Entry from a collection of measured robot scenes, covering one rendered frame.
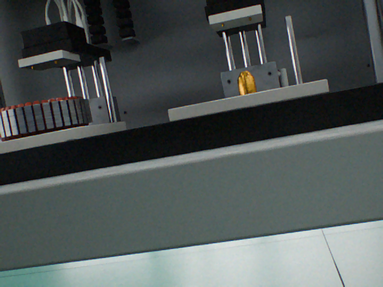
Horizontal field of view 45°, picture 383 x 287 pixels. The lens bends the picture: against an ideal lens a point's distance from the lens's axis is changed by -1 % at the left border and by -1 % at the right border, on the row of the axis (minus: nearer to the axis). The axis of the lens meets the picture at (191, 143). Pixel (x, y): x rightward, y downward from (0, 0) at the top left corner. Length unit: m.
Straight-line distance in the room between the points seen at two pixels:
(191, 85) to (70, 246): 0.52
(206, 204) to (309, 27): 0.55
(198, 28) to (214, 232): 0.55
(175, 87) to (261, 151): 0.54
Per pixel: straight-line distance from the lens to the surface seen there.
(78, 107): 0.54
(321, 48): 0.77
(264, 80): 0.63
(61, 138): 0.48
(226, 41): 0.66
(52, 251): 0.29
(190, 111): 0.44
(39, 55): 0.60
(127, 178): 0.26
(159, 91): 0.78
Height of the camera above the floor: 0.77
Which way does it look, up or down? 3 degrees down
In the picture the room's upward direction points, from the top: 11 degrees counter-clockwise
